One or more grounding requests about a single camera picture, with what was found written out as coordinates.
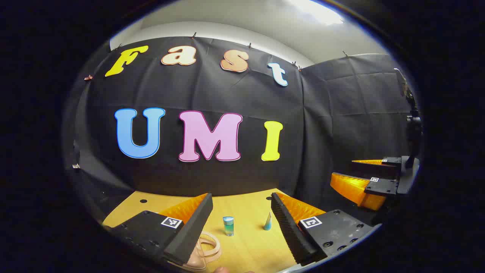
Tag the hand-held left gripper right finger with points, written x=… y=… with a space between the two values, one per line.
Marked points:
x=290 y=231

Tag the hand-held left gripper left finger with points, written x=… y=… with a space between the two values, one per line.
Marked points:
x=193 y=227

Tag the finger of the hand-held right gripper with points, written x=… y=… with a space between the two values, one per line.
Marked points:
x=375 y=170
x=356 y=189

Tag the teal cone-shaped tube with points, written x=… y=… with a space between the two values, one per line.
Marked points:
x=268 y=225

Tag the pink suitcase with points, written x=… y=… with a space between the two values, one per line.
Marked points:
x=197 y=259

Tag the blue capped clear bottle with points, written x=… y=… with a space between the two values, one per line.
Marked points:
x=228 y=227

